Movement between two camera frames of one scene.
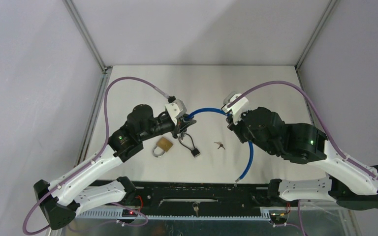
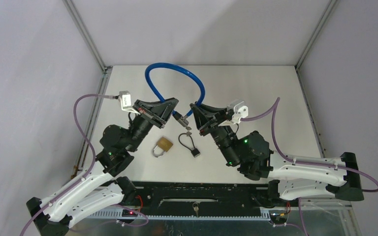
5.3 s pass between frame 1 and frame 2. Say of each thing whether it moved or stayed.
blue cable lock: moved
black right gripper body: moved
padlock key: stayed
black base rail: stayed
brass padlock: stayed
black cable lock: stayed
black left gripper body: moved
